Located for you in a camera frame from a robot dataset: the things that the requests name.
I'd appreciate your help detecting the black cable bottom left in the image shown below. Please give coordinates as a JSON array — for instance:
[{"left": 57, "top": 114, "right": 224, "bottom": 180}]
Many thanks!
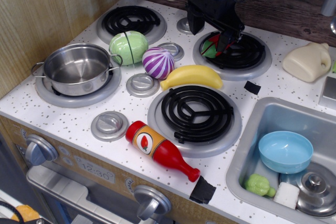
[{"left": 0, "top": 200, "right": 26, "bottom": 224}]

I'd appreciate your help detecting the silver countertop knob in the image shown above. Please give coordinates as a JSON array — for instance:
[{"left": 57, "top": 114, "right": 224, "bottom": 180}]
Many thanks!
[
  {"left": 126, "top": 73, "right": 160, "bottom": 98},
  {"left": 158, "top": 42, "right": 184, "bottom": 62},
  {"left": 91, "top": 111, "right": 129, "bottom": 142},
  {"left": 176, "top": 17, "right": 194, "bottom": 35}
]

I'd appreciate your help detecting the silver faucet base block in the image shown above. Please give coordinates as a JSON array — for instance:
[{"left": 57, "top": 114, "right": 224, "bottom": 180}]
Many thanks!
[{"left": 318, "top": 76, "right": 336, "bottom": 110}]

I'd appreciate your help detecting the silver middle countertop knob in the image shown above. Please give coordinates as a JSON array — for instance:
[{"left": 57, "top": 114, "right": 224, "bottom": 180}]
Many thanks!
[{"left": 126, "top": 73, "right": 160, "bottom": 98}]

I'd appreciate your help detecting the silver toy faucet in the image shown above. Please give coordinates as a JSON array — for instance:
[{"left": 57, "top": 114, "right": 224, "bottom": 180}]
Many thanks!
[{"left": 321, "top": 0, "right": 335, "bottom": 34}]

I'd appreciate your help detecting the front left burner ring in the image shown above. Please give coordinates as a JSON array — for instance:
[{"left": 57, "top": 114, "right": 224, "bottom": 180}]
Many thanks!
[{"left": 35, "top": 61, "right": 122, "bottom": 109}]

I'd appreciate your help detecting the left oven front knob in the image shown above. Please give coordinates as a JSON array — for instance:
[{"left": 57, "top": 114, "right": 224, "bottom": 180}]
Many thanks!
[{"left": 25, "top": 134, "right": 58, "bottom": 166}]

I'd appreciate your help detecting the red toy pepper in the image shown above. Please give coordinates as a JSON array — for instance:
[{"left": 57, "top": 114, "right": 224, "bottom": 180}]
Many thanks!
[{"left": 200, "top": 33, "right": 222, "bottom": 59}]

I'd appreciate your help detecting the front right black burner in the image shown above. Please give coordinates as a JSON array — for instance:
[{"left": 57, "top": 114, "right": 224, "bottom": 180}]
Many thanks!
[{"left": 147, "top": 85, "right": 242, "bottom": 158}]

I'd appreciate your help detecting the silver pot lid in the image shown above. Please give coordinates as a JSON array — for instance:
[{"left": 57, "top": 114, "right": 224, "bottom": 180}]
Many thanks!
[{"left": 278, "top": 162, "right": 335, "bottom": 218}]

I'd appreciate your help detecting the light blue plastic bowl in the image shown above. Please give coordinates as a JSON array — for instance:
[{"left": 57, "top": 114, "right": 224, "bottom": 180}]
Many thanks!
[{"left": 258, "top": 131, "right": 314, "bottom": 174}]

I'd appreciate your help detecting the silver centre countertop knob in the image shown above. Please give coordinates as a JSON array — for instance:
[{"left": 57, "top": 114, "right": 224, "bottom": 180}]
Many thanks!
[{"left": 158, "top": 42, "right": 184, "bottom": 62}]

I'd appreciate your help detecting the red toy ketchup bottle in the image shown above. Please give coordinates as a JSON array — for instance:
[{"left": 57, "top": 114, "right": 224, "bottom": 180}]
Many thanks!
[{"left": 125, "top": 121, "right": 201, "bottom": 182}]

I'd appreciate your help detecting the oven knob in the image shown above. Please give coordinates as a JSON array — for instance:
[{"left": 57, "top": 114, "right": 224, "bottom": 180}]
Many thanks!
[
  {"left": 134, "top": 185, "right": 172, "bottom": 221},
  {"left": 25, "top": 134, "right": 58, "bottom": 166}
]

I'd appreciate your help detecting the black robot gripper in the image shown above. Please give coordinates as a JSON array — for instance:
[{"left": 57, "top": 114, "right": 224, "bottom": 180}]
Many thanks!
[{"left": 186, "top": 0, "right": 245, "bottom": 56}]

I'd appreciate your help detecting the beige toy jug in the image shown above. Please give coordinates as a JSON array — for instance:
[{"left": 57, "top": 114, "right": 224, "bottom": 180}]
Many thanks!
[{"left": 282, "top": 42, "right": 331, "bottom": 82}]

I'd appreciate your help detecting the orange object bottom left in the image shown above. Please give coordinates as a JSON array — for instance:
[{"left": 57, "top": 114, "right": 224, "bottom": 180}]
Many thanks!
[{"left": 15, "top": 205, "right": 40, "bottom": 222}]

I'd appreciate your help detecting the purple striped toy onion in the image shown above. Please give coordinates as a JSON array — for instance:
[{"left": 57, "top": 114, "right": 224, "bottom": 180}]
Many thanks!
[{"left": 142, "top": 47, "right": 175, "bottom": 80}]

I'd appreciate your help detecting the back left black burner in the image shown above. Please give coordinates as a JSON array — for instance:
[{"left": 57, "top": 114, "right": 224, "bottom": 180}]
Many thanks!
[{"left": 96, "top": 6, "right": 167, "bottom": 45}]

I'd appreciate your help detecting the silver toy sink basin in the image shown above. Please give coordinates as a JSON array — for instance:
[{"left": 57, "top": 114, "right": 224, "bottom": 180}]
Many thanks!
[{"left": 226, "top": 98, "right": 335, "bottom": 223}]

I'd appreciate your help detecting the green toy cabbage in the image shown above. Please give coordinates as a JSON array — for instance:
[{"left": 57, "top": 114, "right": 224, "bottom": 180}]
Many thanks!
[{"left": 109, "top": 31, "right": 149, "bottom": 65}]

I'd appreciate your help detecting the back right black burner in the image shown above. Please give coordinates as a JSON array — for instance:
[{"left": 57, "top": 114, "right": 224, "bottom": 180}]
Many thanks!
[{"left": 193, "top": 31, "right": 272, "bottom": 81}]

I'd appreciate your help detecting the oven clock display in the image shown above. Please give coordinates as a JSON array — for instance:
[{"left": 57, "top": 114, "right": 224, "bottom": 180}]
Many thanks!
[{"left": 74, "top": 156, "right": 116, "bottom": 184}]

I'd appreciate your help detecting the right oven front knob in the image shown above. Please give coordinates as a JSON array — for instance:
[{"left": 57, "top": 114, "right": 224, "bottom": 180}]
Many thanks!
[{"left": 134, "top": 185, "right": 172, "bottom": 221}]

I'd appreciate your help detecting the silver front countertop knob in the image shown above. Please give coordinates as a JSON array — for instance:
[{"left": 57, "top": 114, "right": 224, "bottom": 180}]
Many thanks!
[{"left": 91, "top": 111, "right": 129, "bottom": 142}]

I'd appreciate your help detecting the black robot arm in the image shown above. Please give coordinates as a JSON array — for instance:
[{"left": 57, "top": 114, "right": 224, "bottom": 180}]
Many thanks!
[{"left": 186, "top": 0, "right": 245, "bottom": 52}]

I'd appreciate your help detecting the green toy vegetable in sink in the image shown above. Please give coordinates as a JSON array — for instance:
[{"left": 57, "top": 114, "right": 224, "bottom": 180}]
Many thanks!
[{"left": 244, "top": 174, "right": 276, "bottom": 197}]

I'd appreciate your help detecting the white cube block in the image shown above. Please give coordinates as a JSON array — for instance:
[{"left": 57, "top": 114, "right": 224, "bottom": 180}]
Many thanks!
[{"left": 273, "top": 182, "right": 300, "bottom": 209}]

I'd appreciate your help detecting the silver metal pan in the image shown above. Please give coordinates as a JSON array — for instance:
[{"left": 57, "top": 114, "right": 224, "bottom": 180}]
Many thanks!
[{"left": 34, "top": 44, "right": 123, "bottom": 96}]

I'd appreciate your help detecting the silver oven door handle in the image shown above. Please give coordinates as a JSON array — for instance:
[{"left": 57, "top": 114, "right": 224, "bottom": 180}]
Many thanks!
[{"left": 27, "top": 166, "right": 139, "bottom": 223}]

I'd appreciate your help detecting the small black tape patch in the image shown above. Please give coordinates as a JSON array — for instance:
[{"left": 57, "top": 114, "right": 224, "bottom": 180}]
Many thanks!
[{"left": 244, "top": 81, "right": 261, "bottom": 95}]

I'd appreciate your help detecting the yellow toy banana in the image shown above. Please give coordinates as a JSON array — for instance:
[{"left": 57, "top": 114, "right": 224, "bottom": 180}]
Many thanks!
[{"left": 160, "top": 65, "right": 223, "bottom": 90}]

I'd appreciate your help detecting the black tape at edge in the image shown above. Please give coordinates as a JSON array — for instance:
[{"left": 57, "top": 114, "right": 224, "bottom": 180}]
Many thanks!
[{"left": 189, "top": 176, "right": 216, "bottom": 204}]

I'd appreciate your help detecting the black burner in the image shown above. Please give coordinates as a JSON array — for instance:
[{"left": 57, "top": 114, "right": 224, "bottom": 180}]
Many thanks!
[
  {"left": 193, "top": 31, "right": 272, "bottom": 81},
  {"left": 147, "top": 85, "right": 242, "bottom": 158},
  {"left": 96, "top": 6, "right": 167, "bottom": 45}
]

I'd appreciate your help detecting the silver back countertop knob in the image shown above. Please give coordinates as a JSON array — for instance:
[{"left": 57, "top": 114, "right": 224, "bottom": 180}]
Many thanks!
[{"left": 176, "top": 17, "right": 194, "bottom": 35}]

